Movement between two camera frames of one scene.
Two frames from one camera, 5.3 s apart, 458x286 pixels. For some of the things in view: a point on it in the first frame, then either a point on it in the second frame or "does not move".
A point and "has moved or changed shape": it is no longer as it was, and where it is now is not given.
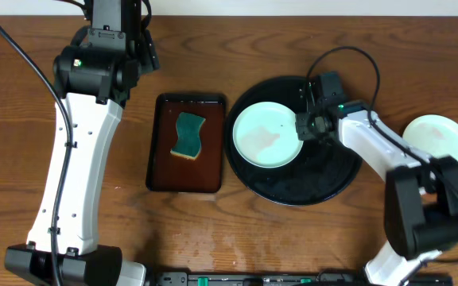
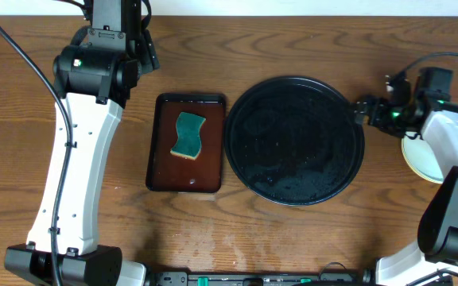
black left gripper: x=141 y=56 does not move
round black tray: x=324 y=171 does not move
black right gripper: x=302 y=131 → x=379 y=103
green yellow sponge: x=188 y=144 does not move
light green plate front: x=265 y=134 has moved or changed shape
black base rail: x=289 y=278 does not move
